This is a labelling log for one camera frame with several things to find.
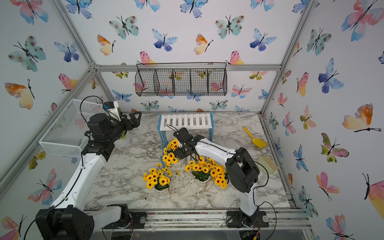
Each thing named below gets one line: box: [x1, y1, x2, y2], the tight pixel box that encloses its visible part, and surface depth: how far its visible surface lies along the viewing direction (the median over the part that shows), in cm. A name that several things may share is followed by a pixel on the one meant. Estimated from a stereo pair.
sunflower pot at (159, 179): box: [142, 166, 172, 193], surface depth 74 cm
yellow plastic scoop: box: [243, 126, 267, 149], surface depth 106 cm
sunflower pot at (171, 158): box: [162, 138, 185, 170], surface depth 81 cm
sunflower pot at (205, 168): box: [185, 156, 229, 189], surface depth 77 cm
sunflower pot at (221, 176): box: [213, 165, 230, 189], surface depth 74 cm
